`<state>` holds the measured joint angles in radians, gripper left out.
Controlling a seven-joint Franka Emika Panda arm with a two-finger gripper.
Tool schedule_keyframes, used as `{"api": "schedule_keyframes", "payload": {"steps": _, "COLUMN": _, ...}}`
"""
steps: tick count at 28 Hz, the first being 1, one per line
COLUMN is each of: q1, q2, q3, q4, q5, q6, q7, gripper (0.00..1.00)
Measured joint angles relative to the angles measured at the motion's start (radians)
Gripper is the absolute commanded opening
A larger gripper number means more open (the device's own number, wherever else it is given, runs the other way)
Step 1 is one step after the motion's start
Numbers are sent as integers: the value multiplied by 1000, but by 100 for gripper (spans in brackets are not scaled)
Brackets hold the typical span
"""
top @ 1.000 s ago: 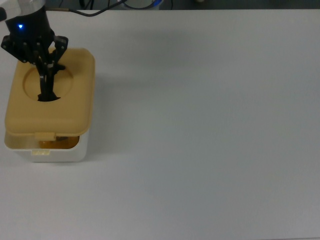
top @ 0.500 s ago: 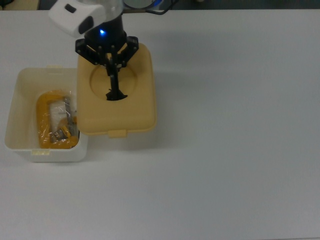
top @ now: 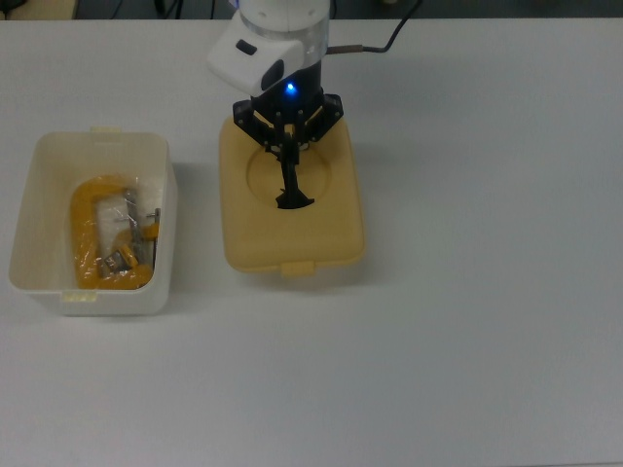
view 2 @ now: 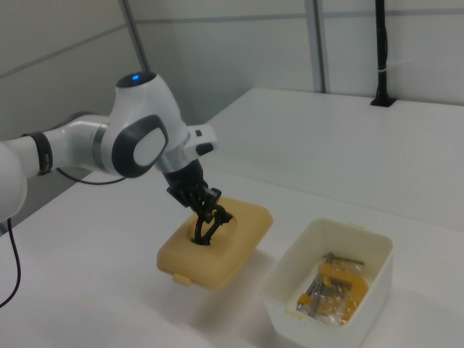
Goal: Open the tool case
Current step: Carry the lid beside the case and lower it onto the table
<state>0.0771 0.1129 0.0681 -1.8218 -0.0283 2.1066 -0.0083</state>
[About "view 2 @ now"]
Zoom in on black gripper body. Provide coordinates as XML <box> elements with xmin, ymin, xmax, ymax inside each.
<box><xmin>163</xmin><ymin>161</ymin><xmax>210</xmax><ymax>203</ymax></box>

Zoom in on tan lid with black handle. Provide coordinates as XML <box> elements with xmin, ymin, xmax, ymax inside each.
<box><xmin>156</xmin><ymin>195</ymin><xmax>273</xmax><ymax>291</ymax></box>

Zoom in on white plastic tool case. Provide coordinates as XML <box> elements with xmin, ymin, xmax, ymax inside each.
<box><xmin>259</xmin><ymin>217</ymin><xmax>394</xmax><ymax>336</ymax></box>

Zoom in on clear plastic bag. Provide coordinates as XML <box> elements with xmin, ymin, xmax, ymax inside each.
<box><xmin>295</xmin><ymin>252</ymin><xmax>375</xmax><ymax>322</ymax></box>

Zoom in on large yellow C-clamp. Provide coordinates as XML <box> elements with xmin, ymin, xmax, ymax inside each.
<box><xmin>297</xmin><ymin>253</ymin><xmax>369</xmax><ymax>322</ymax></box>

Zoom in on black pole with base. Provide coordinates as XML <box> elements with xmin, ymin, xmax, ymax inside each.
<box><xmin>369</xmin><ymin>0</ymin><xmax>396</xmax><ymax>108</ymax></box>

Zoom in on thin black cable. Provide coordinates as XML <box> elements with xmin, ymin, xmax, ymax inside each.
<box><xmin>0</xmin><ymin>217</ymin><xmax>22</xmax><ymax>309</ymax></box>
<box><xmin>56</xmin><ymin>166</ymin><xmax>126</xmax><ymax>186</ymax></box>

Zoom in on grey metal partition post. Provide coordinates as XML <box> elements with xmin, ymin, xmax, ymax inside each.
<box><xmin>121</xmin><ymin>0</ymin><xmax>155</xmax><ymax>75</ymax></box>
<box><xmin>310</xmin><ymin>0</ymin><xmax>331</xmax><ymax>94</ymax></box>

